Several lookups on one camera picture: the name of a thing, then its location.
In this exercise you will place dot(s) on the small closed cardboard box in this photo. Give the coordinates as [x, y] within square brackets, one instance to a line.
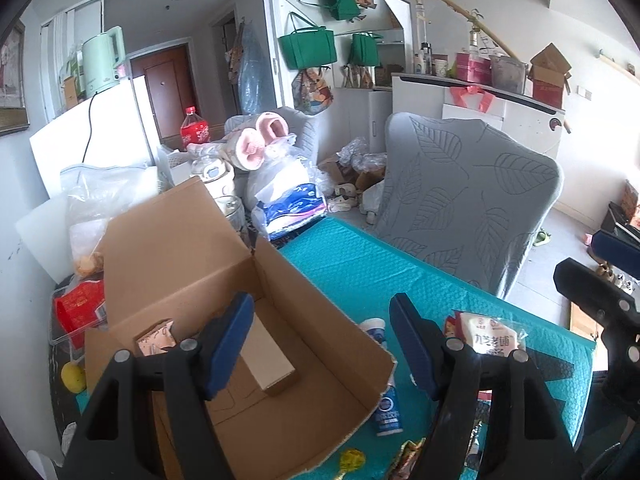
[270, 360]

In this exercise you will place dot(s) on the white sandals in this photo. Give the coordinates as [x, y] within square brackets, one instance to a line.
[342, 199]

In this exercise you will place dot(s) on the red packet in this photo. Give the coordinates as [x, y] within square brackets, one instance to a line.
[80, 305]

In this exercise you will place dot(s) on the grey leaf pattern chair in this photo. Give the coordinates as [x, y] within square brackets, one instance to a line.
[450, 185]

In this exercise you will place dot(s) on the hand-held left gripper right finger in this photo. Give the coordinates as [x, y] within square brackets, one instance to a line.
[412, 355]

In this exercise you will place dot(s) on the clear plastic container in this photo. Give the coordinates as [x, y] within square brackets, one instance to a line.
[56, 336]

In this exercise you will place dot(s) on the brown cardboard piece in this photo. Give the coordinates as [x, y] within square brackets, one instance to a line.
[369, 177]

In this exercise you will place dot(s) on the blue white bottle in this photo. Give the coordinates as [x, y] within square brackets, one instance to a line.
[387, 412]

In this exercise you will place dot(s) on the white fridge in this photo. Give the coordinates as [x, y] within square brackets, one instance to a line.
[120, 125]

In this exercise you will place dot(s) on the printed tote bag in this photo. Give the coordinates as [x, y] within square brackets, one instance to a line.
[312, 92]

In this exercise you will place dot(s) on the blue tissue pack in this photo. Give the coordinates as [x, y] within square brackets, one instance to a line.
[295, 210]

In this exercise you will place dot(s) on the pink box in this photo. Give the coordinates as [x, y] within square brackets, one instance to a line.
[470, 67]

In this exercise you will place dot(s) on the framed picture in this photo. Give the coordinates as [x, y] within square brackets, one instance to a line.
[12, 80]

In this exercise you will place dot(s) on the tall white cabinet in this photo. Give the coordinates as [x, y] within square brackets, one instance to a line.
[379, 120]

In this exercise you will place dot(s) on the small blue white tube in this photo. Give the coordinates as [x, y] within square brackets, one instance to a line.
[374, 331]

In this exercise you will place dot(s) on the pink fluffy slipper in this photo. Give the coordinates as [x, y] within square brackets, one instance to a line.
[247, 149]
[270, 127]

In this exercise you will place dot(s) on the white water bottle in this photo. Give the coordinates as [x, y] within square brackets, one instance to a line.
[212, 170]

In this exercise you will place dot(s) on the red box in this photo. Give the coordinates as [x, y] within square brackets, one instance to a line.
[547, 91]

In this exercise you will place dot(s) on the clear zip bag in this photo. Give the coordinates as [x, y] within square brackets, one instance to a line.
[100, 195]

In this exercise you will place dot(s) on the yellow lemon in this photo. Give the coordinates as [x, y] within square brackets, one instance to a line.
[73, 377]

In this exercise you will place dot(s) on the clear plastic bag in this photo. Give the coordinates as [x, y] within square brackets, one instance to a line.
[280, 170]

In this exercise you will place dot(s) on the white plastic basket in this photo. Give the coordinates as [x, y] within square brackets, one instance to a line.
[170, 162]

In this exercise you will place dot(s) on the red label cola bottle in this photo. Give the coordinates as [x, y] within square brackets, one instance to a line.
[195, 130]

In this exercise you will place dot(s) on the bamboo stalk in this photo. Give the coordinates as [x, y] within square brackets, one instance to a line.
[450, 2]

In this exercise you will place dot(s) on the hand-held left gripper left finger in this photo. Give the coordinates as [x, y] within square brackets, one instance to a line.
[227, 355]

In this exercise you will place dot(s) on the open brown cardboard box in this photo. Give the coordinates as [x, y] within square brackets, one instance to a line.
[550, 62]

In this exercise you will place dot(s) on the small green tote bag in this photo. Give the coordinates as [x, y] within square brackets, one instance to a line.
[365, 49]

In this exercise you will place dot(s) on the wooden wall rail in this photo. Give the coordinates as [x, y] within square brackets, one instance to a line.
[617, 66]

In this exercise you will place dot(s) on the brown door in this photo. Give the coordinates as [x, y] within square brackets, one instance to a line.
[165, 85]

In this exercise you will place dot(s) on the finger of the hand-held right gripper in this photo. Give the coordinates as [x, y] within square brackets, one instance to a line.
[590, 287]
[612, 242]

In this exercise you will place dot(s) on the large cardboard box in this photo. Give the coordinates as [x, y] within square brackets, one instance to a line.
[175, 260]

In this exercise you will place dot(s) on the blue plastic garment cover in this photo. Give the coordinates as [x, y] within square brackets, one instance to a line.
[255, 80]

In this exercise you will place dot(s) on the light green electric kettle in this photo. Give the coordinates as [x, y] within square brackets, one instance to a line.
[100, 65]

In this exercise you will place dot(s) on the orange green snack packet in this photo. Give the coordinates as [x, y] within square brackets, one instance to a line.
[407, 460]

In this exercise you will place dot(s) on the white sideboard cabinet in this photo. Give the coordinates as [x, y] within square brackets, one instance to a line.
[525, 115]

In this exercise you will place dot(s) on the white clear snack packet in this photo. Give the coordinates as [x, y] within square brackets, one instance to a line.
[492, 332]

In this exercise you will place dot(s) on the white jar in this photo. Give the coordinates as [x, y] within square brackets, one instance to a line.
[440, 66]

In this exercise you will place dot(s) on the pink snack packet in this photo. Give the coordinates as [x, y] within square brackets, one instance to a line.
[157, 337]

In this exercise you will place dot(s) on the yellow candy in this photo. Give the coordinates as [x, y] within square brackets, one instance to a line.
[351, 460]

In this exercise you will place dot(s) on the white foam board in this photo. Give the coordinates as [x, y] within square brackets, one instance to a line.
[40, 240]

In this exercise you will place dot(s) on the grey metal container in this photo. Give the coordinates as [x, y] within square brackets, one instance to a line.
[509, 75]

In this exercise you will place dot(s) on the pink ribbon bag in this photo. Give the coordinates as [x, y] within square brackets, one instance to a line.
[470, 99]

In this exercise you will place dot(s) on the large green tote bag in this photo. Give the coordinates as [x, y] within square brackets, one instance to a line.
[306, 50]

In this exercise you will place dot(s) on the crumpled clear plastic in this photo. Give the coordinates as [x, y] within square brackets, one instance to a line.
[360, 152]

